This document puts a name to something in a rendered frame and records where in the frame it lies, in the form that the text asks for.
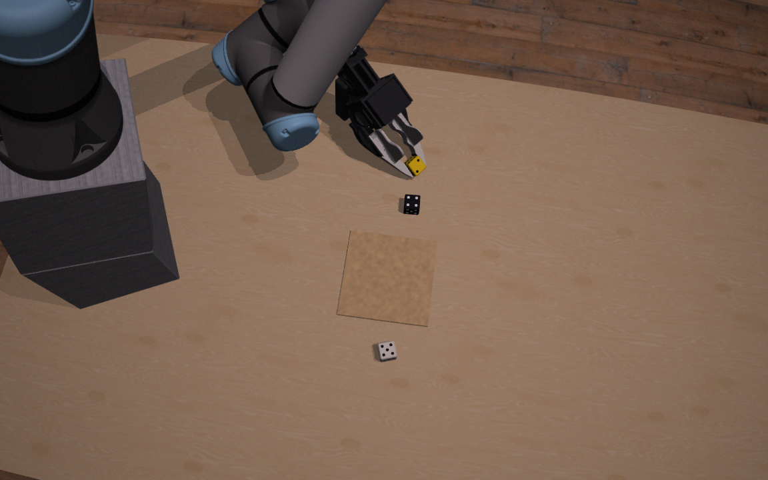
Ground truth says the yellow die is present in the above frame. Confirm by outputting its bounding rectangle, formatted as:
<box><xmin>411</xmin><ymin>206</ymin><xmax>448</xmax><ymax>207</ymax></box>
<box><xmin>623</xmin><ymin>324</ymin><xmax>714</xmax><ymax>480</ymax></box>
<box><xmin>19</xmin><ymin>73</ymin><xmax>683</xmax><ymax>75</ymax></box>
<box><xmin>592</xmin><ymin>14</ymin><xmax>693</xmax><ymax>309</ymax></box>
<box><xmin>404</xmin><ymin>156</ymin><xmax>426</xmax><ymax>176</ymax></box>

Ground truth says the brown square mat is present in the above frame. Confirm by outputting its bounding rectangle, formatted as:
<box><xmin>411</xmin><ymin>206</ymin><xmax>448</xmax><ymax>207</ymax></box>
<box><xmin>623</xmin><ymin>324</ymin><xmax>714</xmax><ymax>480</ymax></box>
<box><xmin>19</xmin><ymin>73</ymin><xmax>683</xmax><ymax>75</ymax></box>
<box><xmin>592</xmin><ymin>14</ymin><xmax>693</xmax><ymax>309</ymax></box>
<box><xmin>337</xmin><ymin>230</ymin><xmax>437</xmax><ymax>327</ymax></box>

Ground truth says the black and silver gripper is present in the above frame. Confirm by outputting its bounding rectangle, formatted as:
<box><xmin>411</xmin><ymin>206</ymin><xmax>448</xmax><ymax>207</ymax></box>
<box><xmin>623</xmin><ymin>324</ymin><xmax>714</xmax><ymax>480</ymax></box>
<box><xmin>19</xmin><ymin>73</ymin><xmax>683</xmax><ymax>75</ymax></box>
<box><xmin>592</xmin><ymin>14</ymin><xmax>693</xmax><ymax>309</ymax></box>
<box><xmin>337</xmin><ymin>45</ymin><xmax>426</xmax><ymax>177</ymax></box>

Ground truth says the grey die with black pips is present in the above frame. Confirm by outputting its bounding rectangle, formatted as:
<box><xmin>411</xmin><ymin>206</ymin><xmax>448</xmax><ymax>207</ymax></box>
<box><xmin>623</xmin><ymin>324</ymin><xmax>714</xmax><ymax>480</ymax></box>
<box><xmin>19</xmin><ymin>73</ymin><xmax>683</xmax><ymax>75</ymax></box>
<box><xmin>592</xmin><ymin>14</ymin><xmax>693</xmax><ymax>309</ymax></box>
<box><xmin>378</xmin><ymin>341</ymin><xmax>397</xmax><ymax>362</ymax></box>

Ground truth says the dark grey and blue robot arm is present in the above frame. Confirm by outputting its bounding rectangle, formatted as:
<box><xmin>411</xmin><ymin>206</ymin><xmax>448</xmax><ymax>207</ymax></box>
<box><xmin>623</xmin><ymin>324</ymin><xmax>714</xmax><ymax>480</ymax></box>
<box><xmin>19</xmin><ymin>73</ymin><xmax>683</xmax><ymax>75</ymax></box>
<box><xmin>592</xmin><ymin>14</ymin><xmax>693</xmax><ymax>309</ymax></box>
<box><xmin>0</xmin><ymin>0</ymin><xmax>387</xmax><ymax>181</ymax></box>

